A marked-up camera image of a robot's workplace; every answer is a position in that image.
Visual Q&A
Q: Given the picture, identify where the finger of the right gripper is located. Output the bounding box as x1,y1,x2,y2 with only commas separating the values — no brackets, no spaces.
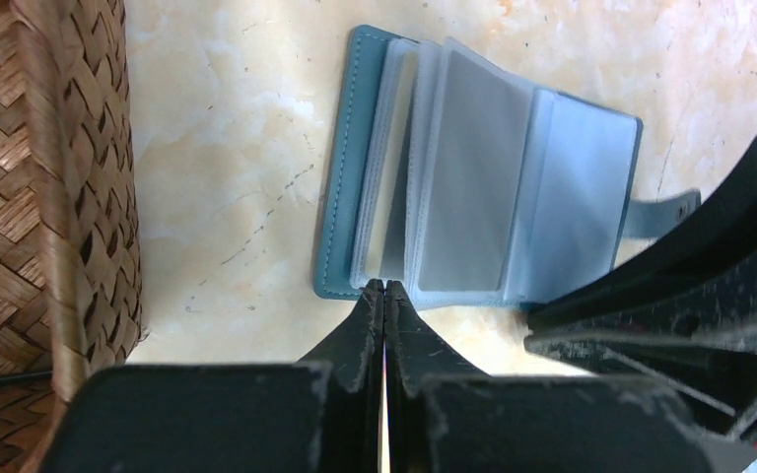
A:
524,249,757,439
526,136,757,327

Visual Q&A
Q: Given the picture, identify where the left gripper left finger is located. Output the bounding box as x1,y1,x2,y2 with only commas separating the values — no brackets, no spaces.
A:
41,280,384,472

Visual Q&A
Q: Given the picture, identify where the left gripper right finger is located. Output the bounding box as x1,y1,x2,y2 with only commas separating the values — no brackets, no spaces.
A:
384,281,712,472

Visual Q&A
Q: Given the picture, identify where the gold striped credit card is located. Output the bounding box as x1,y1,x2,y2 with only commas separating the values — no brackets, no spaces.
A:
358,42,418,279

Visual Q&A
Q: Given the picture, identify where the teal leather card holder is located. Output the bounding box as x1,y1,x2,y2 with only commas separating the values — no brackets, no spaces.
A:
314,25,701,308

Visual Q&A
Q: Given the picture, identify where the woven brown divided basket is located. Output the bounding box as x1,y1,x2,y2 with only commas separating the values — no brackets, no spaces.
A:
0,1,142,472

